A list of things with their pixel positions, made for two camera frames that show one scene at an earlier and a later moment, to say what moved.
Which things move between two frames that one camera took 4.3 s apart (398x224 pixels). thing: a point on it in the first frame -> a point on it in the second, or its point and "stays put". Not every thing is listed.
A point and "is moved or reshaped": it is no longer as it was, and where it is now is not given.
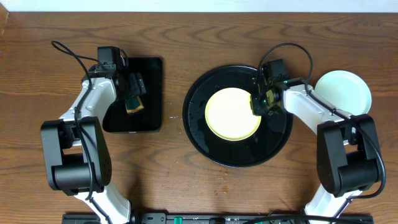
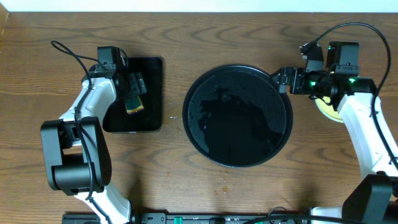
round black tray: x=266 y=140 stays put
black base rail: x=217 y=218 stays put
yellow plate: x=229 y=115 is moved or reshaped
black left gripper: x=134 y=90 stays put
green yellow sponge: x=134 y=104 stays put
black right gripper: x=255 y=107 -> x=296 y=74
